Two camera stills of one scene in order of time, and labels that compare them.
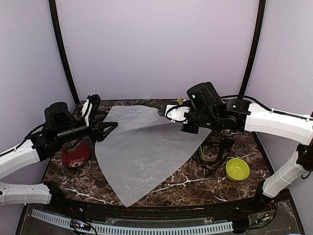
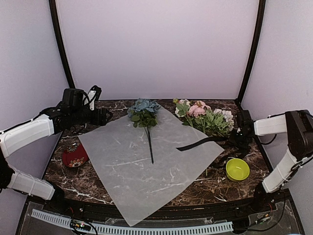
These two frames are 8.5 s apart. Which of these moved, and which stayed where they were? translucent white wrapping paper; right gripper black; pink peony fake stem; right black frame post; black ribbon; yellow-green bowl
Moved: right gripper black; black ribbon; pink peony fake stem; translucent white wrapping paper
Stayed: right black frame post; yellow-green bowl
